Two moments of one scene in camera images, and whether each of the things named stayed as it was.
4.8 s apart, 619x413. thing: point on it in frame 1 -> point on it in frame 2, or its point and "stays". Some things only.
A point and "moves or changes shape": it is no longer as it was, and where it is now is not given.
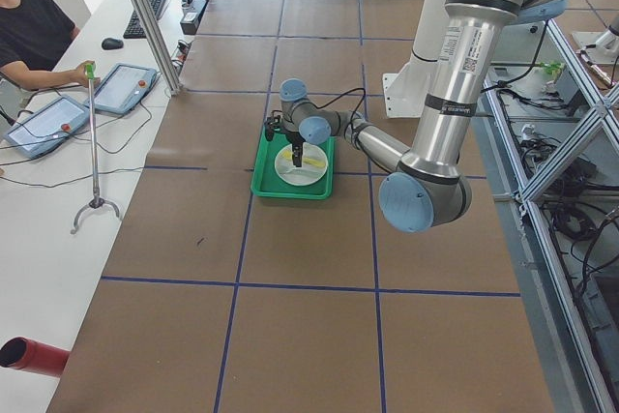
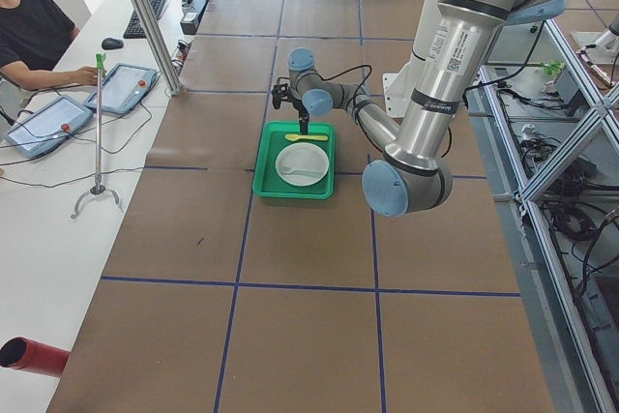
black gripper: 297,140 -> 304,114
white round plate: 313,164 stays
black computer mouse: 109,44 stays
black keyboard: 157,1 stays
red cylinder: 23,353 stays
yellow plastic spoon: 289,155 moves or changes shape
